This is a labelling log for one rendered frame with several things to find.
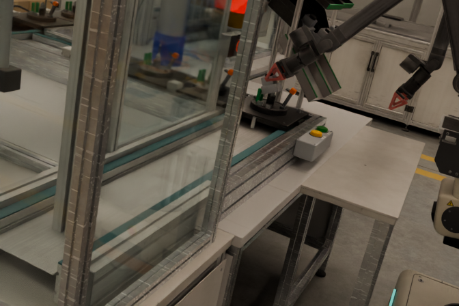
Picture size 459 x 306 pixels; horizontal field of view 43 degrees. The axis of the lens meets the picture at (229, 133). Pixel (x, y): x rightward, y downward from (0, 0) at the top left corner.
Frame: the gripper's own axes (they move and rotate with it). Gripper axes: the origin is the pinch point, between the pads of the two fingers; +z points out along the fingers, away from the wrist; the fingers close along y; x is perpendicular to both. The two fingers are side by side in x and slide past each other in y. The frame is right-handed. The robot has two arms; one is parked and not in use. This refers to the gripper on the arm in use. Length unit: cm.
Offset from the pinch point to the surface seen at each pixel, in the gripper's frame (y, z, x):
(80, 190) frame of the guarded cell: 134, -21, 12
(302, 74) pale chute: -21.1, -4.1, 3.2
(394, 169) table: -14, -20, 51
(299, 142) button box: 18.6, -6.4, 24.8
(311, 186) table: 28.1, -7.0, 38.5
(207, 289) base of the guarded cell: 85, 4, 43
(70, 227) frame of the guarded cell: 134, -17, 16
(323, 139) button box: 9.9, -10.9, 28.0
